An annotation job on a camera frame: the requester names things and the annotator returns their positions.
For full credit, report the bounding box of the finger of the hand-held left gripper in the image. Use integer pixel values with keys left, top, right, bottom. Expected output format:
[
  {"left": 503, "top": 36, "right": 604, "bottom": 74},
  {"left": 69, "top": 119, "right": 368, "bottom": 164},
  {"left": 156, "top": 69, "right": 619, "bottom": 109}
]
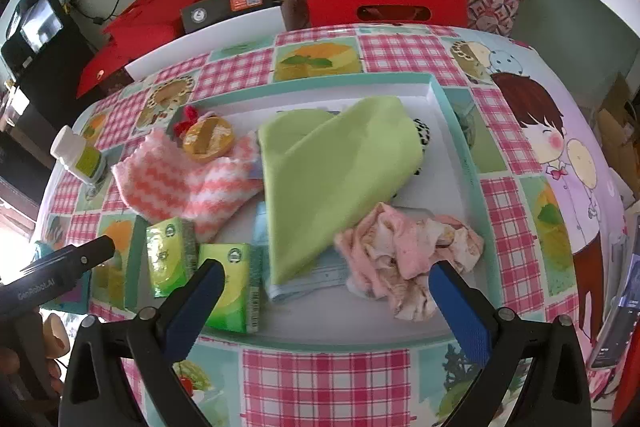
[{"left": 22, "top": 234, "right": 116, "bottom": 280}]

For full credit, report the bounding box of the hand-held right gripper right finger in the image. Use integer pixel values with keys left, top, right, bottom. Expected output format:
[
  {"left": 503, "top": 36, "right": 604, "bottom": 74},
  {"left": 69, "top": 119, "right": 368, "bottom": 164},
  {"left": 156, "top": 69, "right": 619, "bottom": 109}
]
[{"left": 427, "top": 260, "right": 593, "bottom": 427}]

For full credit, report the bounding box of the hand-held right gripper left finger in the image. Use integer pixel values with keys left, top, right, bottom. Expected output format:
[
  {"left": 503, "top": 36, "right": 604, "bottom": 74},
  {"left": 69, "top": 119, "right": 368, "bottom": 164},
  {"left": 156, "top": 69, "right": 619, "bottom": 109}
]
[{"left": 60, "top": 258, "right": 227, "bottom": 427}]

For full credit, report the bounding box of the green tissue pack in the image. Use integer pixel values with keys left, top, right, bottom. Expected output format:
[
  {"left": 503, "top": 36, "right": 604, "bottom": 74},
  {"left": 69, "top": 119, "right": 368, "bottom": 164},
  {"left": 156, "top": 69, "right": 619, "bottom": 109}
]
[
  {"left": 145, "top": 217, "right": 201, "bottom": 299},
  {"left": 197, "top": 242, "right": 266, "bottom": 335}
]

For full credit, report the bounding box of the pink white striped cloth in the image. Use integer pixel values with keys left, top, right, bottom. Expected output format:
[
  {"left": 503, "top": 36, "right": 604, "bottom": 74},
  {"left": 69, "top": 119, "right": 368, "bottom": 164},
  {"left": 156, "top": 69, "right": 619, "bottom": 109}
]
[{"left": 111, "top": 128, "right": 266, "bottom": 244}]

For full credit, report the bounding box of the blue face mask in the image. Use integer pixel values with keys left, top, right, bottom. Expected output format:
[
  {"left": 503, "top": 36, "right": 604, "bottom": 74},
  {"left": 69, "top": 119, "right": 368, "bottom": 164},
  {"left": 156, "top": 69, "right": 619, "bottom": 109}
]
[{"left": 252, "top": 202, "right": 356, "bottom": 303}]

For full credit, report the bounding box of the white tray with teal rim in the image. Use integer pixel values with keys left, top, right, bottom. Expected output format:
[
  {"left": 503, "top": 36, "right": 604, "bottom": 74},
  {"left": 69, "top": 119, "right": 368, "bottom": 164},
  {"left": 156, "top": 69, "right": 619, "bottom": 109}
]
[{"left": 122, "top": 73, "right": 501, "bottom": 353}]

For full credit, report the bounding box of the red hair clip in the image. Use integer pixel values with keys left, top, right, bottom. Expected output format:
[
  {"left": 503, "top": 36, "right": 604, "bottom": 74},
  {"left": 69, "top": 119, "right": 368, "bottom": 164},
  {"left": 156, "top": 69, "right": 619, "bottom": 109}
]
[{"left": 172, "top": 104, "right": 221, "bottom": 138}]

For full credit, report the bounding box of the leopard print scrunchie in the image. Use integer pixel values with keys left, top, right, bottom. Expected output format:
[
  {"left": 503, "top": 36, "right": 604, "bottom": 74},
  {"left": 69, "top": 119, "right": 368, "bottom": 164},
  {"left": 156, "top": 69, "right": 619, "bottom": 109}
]
[{"left": 390, "top": 117, "right": 433, "bottom": 200}]

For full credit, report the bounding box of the green cloth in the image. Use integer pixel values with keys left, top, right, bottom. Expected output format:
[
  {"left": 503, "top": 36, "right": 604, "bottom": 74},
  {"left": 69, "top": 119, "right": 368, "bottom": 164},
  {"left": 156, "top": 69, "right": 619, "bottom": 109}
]
[{"left": 257, "top": 96, "right": 426, "bottom": 288}]

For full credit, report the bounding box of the person's left hand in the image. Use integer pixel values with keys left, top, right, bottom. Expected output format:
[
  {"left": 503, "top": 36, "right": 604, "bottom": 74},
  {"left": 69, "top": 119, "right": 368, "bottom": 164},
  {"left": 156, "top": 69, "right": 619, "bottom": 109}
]
[{"left": 0, "top": 312, "right": 71, "bottom": 388}]

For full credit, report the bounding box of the teal cartoon box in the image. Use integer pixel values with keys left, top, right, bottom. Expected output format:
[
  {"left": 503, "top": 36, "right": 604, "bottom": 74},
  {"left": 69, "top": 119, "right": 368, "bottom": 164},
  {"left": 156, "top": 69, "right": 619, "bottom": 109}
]
[{"left": 32, "top": 239, "right": 93, "bottom": 315}]

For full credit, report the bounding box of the white plastic bottle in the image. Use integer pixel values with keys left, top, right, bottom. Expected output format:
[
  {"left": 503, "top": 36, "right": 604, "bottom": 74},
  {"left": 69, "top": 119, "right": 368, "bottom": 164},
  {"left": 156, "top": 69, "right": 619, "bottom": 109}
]
[{"left": 50, "top": 125, "right": 108, "bottom": 188}]

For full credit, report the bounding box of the printed checkered tablecloth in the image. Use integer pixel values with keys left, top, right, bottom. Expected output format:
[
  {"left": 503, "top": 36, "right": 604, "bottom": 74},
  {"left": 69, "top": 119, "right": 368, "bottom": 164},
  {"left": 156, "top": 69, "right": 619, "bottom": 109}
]
[{"left": 30, "top": 23, "right": 631, "bottom": 427}]

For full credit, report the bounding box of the black phone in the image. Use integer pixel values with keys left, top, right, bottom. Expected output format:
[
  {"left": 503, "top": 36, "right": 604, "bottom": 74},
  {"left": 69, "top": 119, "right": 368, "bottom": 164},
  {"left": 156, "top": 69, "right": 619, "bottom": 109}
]
[{"left": 587, "top": 214, "right": 640, "bottom": 370}]

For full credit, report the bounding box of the red flat box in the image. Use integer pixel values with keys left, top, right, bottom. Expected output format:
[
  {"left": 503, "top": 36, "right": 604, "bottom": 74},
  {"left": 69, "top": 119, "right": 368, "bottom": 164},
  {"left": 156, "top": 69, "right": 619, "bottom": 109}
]
[
  {"left": 102, "top": 0, "right": 221, "bottom": 50},
  {"left": 75, "top": 42, "right": 136, "bottom": 100}
]

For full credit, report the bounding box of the white board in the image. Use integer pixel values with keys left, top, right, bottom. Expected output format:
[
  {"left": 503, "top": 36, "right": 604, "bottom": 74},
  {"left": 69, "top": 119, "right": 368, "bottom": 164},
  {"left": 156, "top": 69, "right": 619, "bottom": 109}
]
[{"left": 124, "top": 4, "right": 286, "bottom": 80}]

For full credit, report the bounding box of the brown cardboard box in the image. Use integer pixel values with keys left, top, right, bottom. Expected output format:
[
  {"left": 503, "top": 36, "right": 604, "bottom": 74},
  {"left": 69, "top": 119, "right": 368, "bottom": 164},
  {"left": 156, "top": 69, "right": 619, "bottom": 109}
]
[{"left": 590, "top": 72, "right": 640, "bottom": 208}]

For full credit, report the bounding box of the black cardboard box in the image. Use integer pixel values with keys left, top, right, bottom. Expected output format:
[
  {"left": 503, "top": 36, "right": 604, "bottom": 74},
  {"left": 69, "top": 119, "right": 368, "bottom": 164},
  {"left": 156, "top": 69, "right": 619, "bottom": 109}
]
[{"left": 180, "top": 0, "right": 281, "bottom": 35}]

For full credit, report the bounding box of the red patterned box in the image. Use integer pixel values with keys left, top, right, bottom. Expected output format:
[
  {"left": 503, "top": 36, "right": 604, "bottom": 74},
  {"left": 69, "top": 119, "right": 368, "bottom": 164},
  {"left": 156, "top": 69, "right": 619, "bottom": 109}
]
[{"left": 452, "top": 0, "right": 525, "bottom": 38}]

